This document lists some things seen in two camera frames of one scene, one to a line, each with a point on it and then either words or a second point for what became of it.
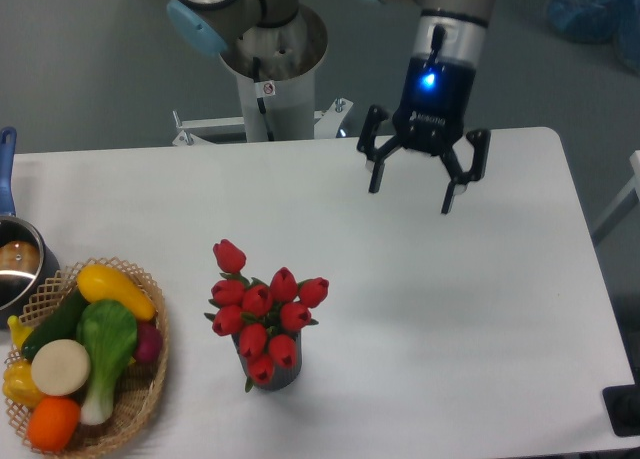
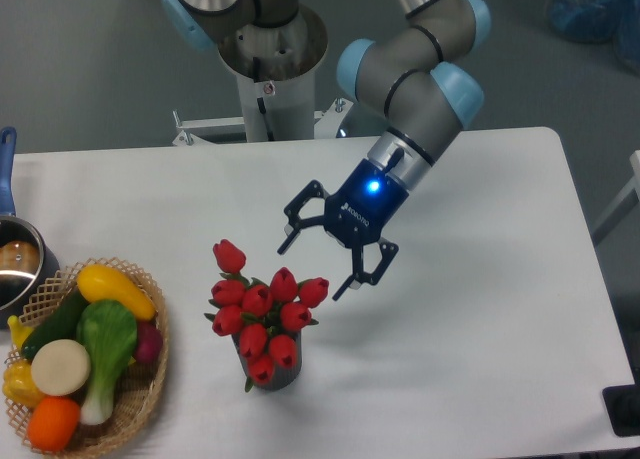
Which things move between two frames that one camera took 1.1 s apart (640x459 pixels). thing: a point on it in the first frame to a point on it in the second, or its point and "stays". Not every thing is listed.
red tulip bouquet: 267,318 stays
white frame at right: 627,201 stays
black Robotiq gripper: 432,115 to 355,215
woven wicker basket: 139,386 stays
